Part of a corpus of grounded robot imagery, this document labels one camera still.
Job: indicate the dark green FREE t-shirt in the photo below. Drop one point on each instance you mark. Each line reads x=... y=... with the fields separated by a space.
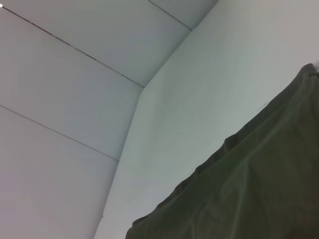
x=249 y=174

